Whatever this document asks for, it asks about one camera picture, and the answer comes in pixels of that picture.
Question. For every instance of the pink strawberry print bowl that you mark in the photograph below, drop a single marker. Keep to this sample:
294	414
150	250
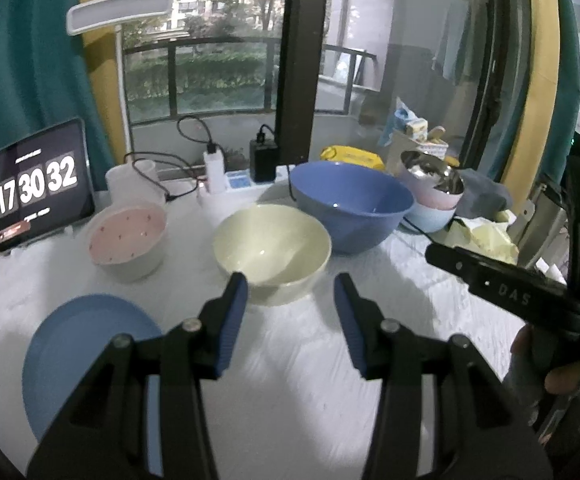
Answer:
127	235

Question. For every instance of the steel thermos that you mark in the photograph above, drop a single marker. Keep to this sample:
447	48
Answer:
540	220

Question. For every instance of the white charger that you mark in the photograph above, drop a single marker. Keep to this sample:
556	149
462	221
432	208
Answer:
215	170

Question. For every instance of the balcony railing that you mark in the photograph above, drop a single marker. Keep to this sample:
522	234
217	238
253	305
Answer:
170	50

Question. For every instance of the yellow curtain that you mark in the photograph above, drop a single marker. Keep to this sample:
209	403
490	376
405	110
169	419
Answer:
545	85
102	75

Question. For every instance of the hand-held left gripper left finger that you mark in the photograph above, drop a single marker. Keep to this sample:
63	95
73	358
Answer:
230	325

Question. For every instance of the white power strip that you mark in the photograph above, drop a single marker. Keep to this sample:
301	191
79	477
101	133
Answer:
237	180

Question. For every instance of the person's right hand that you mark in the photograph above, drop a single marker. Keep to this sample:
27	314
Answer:
565	380

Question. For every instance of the yellow packet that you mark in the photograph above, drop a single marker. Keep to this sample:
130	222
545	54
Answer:
352	157

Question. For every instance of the blue white snack packet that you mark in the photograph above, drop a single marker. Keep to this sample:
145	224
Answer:
405	125

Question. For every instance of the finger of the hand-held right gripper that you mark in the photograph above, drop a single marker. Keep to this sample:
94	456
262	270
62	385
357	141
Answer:
495	282

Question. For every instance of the large blue bowl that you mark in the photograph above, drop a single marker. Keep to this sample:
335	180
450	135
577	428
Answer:
350	200

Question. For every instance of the tablet showing clock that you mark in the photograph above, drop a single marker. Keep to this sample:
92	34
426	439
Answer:
37	185

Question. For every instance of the black charger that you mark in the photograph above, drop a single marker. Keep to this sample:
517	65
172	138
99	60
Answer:
262	160

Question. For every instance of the white desk lamp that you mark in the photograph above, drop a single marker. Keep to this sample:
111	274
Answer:
120	10

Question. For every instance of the grey cloth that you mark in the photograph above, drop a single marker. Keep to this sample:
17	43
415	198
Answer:
485	192

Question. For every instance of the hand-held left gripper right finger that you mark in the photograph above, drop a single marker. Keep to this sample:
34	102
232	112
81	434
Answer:
352	325

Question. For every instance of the dark window frame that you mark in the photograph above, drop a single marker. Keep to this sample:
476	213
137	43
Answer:
302	60

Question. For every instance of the blue plate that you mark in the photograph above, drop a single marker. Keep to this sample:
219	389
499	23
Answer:
85	340

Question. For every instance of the cream bowl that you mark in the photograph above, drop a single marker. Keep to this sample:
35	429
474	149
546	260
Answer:
270	250

